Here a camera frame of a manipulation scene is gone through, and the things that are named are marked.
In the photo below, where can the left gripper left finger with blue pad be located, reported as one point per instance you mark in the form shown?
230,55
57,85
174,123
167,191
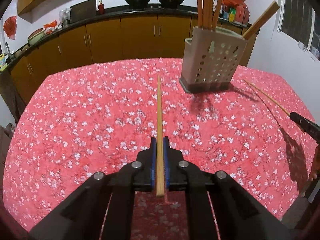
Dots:
102,207

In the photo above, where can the left gripper black right finger tip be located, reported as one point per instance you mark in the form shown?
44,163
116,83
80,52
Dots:
217,206

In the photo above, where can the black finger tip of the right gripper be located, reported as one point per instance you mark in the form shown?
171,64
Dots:
307,126

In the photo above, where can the lower wooden kitchen cabinets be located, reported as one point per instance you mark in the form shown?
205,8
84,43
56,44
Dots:
111,39

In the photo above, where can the red floral tablecloth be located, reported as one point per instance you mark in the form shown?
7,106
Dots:
99,117

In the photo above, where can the window with grille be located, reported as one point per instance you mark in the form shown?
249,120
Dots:
301,23

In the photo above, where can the beige perforated utensil holder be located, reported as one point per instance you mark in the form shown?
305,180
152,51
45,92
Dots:
210,59

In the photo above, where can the red packages on counter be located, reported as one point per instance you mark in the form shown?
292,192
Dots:
235,11

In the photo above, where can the yellow detergent bottle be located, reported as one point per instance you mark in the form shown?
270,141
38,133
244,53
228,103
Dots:
3,63

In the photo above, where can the green pot on counter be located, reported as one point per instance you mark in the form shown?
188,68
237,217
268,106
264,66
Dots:
36,36

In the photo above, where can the dark cutting board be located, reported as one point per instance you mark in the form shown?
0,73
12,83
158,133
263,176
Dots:
83,10

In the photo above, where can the red sauce bottle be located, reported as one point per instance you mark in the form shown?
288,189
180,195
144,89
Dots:
101,8

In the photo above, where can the red plastic bag hanging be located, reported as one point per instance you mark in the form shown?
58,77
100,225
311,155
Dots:
10,27

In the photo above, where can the black wok left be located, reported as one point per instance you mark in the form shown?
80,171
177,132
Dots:
137,4

